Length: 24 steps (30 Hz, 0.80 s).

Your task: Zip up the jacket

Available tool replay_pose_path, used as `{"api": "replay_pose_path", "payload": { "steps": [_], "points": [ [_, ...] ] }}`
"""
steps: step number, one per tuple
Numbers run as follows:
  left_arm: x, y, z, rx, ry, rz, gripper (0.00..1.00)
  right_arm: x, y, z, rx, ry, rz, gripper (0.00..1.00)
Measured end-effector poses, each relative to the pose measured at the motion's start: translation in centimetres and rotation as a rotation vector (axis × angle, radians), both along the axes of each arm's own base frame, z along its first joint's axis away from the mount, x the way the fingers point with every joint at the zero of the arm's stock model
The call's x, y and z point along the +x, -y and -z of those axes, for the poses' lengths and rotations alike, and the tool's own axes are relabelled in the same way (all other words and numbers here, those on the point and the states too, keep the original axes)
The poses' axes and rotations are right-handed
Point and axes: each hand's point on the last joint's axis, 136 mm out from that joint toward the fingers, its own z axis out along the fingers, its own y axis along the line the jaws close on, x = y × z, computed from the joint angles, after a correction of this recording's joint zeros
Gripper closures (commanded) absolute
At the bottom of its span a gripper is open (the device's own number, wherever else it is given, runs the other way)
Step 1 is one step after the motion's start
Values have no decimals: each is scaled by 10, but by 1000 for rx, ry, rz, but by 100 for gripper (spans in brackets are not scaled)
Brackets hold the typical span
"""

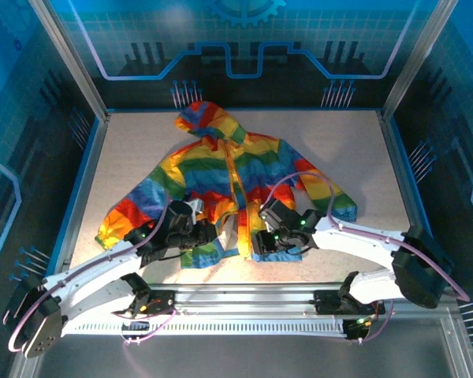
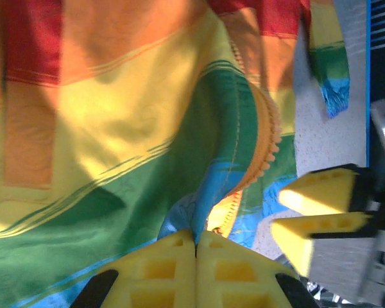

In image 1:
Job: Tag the rainbow striped hooded jacket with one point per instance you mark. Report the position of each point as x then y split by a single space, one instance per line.
220 165

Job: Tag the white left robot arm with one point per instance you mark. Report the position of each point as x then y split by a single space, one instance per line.
94 267

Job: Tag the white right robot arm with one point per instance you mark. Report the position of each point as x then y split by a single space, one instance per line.
362 236

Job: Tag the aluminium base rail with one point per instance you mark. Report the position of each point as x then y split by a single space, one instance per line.
240 299

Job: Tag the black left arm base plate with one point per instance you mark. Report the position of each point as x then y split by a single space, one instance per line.
157 302

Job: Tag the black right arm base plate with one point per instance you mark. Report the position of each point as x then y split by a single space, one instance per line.
331 302

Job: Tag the aluminium table side rail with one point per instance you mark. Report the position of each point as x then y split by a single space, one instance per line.
83 189
410 204

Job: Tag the aluminium frame post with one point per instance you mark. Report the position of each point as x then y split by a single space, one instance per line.
418 55
71 63

